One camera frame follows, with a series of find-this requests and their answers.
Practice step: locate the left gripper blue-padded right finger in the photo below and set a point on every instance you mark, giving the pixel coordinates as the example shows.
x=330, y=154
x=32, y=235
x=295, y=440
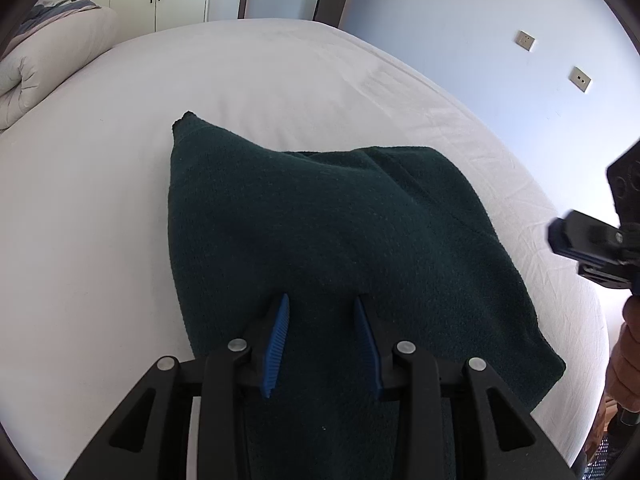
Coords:
x=452, y=413

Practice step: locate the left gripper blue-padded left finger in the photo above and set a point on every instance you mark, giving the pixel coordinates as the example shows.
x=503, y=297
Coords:
x=177, y=408

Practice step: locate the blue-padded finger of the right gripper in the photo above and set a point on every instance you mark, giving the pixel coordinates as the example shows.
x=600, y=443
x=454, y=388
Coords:
x=602, y=252

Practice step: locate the dark green knit sweater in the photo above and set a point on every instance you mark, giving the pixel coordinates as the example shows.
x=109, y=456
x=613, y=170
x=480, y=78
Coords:
x=400, y=226

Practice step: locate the person's right hand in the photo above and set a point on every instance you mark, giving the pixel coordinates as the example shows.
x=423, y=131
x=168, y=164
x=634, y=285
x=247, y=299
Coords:
x=622, y=381

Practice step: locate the folded beige duvet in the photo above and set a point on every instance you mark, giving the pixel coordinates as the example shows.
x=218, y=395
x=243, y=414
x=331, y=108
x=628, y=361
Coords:
x=55, y=40

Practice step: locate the lower wall socket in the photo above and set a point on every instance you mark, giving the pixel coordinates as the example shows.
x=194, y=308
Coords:
x=581, y=80

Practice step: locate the wall socket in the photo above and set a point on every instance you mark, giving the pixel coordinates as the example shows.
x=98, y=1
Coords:
x=524, y=40
x=581, y=80

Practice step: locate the upper wall socket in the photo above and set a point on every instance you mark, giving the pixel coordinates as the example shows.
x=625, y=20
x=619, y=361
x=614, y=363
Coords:
x=524, y=40

